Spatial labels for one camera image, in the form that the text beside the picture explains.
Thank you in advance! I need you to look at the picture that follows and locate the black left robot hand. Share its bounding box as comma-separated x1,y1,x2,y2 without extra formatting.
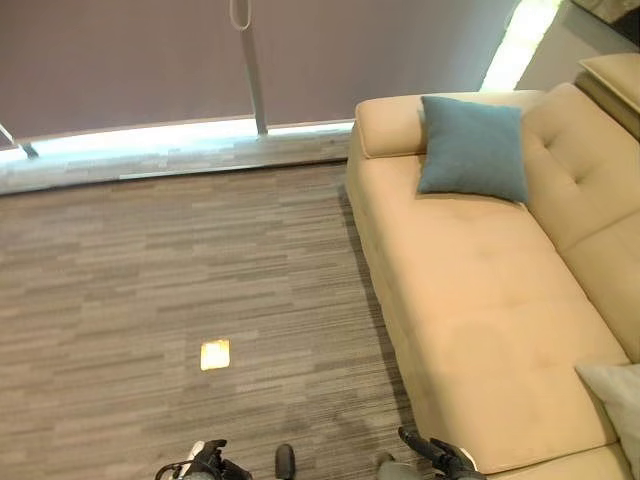
188,438,253,480

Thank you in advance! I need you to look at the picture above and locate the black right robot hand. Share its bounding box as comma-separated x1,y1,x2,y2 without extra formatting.
397,425,482,480

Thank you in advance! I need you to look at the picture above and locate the beige fabric sofa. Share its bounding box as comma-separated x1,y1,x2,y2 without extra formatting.
344,53,640,480

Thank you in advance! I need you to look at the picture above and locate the beige sofa headrest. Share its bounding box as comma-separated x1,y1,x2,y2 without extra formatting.
573,53,640,142

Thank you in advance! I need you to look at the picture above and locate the dark robot foot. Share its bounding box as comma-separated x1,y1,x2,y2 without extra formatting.
275,443,297,480

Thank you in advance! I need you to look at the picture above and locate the brass floor socket plate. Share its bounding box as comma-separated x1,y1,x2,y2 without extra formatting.
199,338,233,373

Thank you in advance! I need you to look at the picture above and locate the pale grey cushion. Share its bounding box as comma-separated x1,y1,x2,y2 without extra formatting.
574,363,640,469

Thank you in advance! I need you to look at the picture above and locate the blue square cushion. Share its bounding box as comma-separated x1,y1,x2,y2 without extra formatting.
415,95,530,204

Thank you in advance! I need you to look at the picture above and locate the mauve roller blind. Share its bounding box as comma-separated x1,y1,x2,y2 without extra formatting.
0,0,524,147

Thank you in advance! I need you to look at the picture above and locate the white blind pull loop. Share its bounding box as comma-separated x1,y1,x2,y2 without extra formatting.
228,0,251,32

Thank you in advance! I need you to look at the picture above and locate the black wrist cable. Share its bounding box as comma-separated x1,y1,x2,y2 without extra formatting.
156,460,194,480

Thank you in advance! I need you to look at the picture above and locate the white window frame post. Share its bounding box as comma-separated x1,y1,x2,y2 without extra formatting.
239,25,271,137
0,122,40,160

